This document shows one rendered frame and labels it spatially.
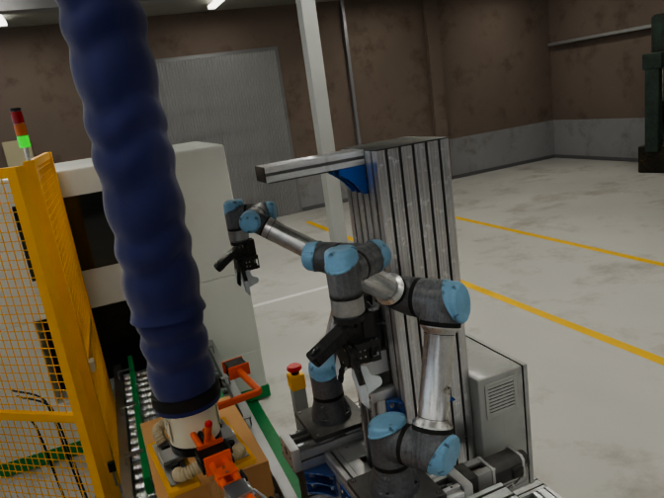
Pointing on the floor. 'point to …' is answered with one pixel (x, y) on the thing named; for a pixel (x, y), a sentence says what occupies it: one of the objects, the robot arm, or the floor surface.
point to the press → (654, 102)
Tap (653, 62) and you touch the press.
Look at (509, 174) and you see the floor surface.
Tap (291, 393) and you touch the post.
